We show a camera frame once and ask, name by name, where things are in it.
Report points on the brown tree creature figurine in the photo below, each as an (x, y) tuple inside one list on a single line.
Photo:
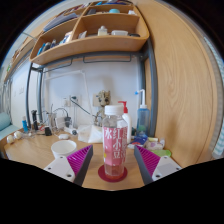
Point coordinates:
[(104, 99)]

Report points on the green plastic case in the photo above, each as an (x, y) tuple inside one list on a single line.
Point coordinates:
[(161, 153)]

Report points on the white crumpled tissue pack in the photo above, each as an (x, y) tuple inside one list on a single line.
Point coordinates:
[(88, 133)]

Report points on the small blue bottle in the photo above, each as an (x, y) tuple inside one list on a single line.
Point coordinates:
[(25, 125)]

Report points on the grey metal frame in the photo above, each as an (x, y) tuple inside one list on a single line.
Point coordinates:
[(151, 93)]

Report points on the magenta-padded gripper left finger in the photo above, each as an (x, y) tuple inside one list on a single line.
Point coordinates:
[(61, 166)]

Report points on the pink-labelled clear drink bottle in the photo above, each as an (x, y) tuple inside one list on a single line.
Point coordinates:
[(115, 146)]

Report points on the flat round red coaster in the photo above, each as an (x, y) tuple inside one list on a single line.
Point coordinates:
[(101, 176)]

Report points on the white red-pump lotion bottle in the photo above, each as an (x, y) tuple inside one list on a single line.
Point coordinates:
[(127, 121)]

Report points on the small white oval object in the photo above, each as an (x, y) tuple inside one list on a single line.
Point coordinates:
[(63, 136)]

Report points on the white paper cup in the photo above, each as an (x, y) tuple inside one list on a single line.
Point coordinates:
[(63, 149)]

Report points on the colourful blue packet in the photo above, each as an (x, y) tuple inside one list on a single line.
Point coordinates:
[(138, 141)]

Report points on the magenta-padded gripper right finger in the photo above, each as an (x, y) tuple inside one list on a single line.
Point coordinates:
[(163, 166)]

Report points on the clear blue wash bottle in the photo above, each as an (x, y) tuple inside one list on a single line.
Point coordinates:
[(143, 120)]

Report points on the wooden shelf unit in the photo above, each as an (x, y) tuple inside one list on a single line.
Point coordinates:
[(93, 45)]

